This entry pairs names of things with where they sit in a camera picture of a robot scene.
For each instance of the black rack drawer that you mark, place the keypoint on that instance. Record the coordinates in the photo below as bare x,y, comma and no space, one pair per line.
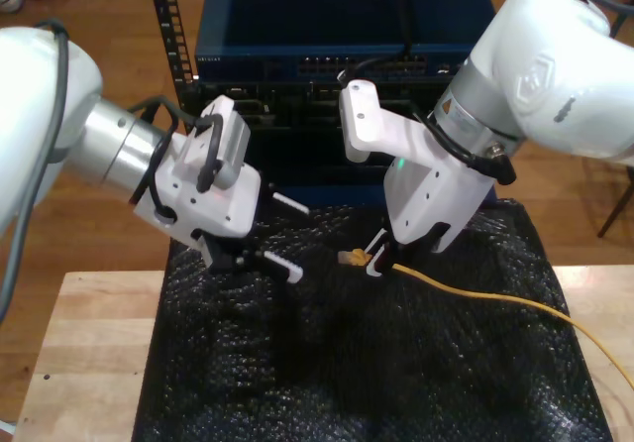
322,164

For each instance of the black bubble wrap mat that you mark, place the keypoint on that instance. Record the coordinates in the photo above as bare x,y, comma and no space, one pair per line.
347,363

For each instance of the black rack server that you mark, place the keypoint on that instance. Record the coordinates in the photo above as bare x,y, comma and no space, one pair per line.
297,105

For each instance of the small white strip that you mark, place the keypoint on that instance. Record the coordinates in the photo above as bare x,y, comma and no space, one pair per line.
6,427

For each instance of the blue base plate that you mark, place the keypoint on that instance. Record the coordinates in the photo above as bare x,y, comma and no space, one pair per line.
337,195

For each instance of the blue network switch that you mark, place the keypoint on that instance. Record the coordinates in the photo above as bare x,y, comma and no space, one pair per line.
297,16

